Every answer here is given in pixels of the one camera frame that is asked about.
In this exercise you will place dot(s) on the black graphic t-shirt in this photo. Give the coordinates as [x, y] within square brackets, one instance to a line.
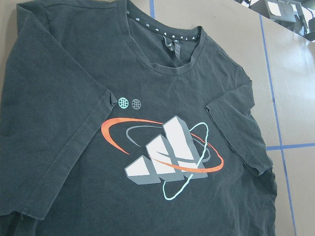
[113, 124]

